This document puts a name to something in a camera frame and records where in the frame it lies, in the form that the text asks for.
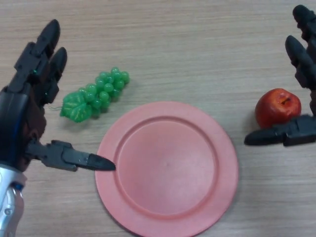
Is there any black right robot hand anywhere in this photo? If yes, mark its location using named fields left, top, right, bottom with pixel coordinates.
left=243, top=4, right=316, bottom=147

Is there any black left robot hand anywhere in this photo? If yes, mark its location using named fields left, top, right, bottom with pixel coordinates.
left=0, top=19, right=117, bottom=173

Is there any red apple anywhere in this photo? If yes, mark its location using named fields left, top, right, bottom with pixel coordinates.
left=255, top=88, right=302, bottom=129

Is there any pink round plate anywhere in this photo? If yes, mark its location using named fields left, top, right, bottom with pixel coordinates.
left=95, top=101, right=239, bottom=237

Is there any green plastic grape bunch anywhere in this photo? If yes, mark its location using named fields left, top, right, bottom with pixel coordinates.
left=48, top=66, right=131, bottom=123

